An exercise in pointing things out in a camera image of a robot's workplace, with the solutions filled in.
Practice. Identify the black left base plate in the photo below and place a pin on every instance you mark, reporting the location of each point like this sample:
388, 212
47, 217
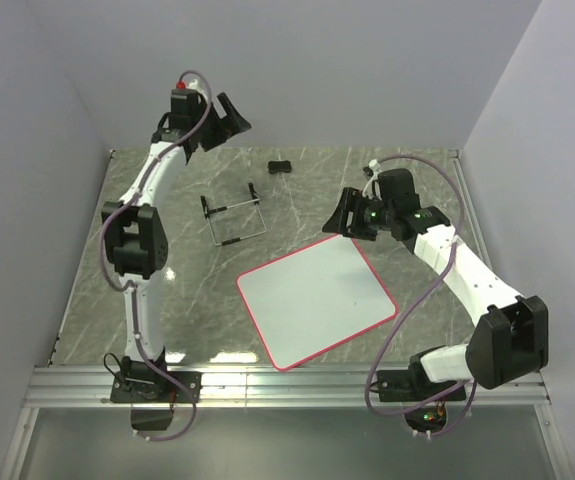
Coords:
185, 389

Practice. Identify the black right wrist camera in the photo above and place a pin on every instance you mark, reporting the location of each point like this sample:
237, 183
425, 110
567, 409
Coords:
396, 189

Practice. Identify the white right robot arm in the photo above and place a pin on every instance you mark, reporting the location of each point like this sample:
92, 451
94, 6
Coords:
511, 331

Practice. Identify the pink framed whiteboard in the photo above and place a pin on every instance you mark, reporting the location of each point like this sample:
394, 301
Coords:
314, 299

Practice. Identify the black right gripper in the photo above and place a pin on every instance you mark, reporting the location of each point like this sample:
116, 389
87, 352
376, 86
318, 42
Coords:
352, 201

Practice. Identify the wire whiteboard easel stand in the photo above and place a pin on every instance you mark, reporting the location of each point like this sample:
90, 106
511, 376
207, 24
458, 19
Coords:
209, 212

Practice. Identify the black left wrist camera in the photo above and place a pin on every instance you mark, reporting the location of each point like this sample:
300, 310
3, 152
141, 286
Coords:
187, 106

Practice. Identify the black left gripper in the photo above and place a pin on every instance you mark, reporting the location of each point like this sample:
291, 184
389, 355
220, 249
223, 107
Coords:
233, 122

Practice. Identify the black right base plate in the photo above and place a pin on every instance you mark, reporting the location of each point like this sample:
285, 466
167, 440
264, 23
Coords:
397, 387

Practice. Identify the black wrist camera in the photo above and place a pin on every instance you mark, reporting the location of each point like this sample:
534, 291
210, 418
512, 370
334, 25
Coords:
187, 106
396, 189

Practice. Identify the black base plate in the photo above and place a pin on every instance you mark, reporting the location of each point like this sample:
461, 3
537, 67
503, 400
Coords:
397, 387
185, 389

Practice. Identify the yellow whiteboard eraser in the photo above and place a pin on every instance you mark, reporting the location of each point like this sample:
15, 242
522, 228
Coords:
279, 166

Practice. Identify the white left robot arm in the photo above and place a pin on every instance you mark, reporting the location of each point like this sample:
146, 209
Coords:
133, 239

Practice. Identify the aluminium mounting rail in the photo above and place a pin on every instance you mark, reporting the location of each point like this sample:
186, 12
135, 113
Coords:
223, 386

